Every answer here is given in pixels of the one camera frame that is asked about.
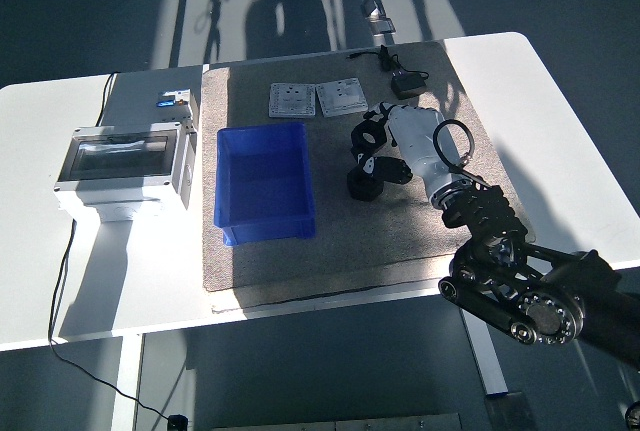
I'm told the black power cable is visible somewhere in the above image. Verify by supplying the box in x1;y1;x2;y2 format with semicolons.
47;72;174;421

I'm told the dark floor plate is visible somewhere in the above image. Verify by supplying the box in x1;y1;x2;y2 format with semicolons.
483;391;539;431

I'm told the black power adapter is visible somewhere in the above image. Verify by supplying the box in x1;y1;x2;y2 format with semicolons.
390;70;430;100

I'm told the blue plastic box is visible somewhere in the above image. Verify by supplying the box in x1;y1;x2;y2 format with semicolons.
213;121;319;247

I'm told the white enclosure with clear lid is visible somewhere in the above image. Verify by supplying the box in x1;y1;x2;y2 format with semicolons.
53;120;200;225

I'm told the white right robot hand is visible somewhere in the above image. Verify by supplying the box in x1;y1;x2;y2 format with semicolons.
349;100;475;203

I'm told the grey-brown mat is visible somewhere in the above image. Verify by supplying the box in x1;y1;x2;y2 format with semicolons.
201;40;539;310

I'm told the white table leg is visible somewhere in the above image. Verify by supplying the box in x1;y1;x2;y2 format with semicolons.
457;300;510;397
110;334;146;431

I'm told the white socket panel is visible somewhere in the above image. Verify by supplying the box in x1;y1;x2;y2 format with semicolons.
268;81;319;120
315;76;370;118

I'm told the black adapter cord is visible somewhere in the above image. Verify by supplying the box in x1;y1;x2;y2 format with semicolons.
347;44;431;82

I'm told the silver metal bracket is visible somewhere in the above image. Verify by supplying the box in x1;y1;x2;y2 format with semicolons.
360;0;397;37

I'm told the white breaker with blue label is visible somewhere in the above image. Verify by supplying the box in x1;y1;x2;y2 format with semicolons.
154;89;199;136

